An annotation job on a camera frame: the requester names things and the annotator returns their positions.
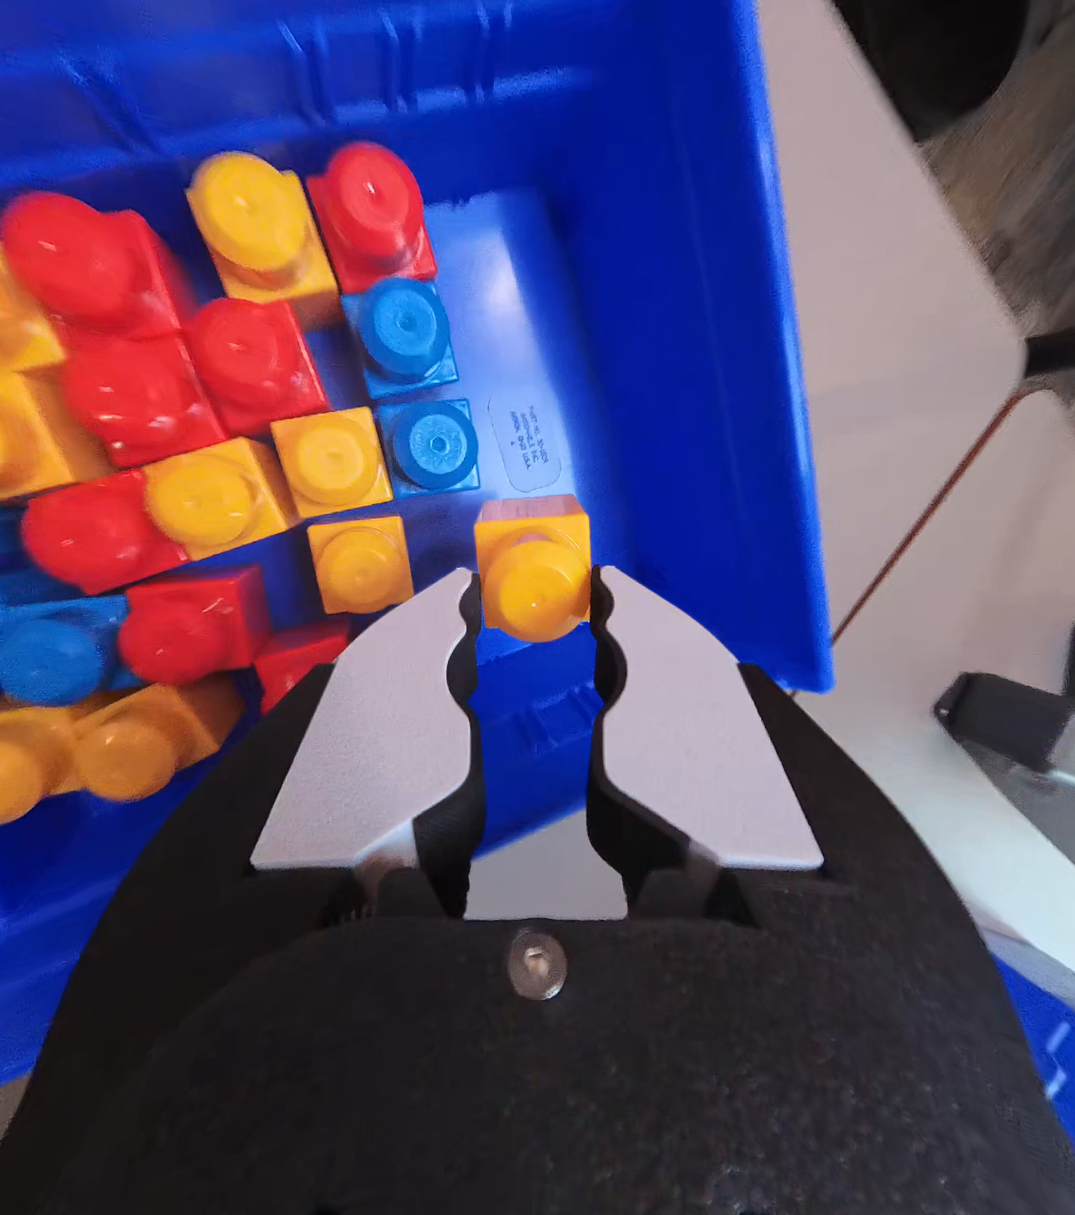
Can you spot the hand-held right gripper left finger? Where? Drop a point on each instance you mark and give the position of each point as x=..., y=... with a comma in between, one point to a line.
x=376, y=750

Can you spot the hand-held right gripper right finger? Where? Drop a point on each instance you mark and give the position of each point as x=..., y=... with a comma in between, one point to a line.
x=699, y=759

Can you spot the blue plastic bin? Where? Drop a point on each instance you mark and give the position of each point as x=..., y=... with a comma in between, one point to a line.
x=679, y=331

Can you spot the dark device box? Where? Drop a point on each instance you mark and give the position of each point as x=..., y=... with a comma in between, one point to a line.
x=1012, y=720

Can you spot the pile of blocks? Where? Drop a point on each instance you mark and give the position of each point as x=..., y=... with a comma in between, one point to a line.
x=243, y=361

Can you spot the yellow mega block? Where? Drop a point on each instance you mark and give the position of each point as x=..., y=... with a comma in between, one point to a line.
x=532, y=579

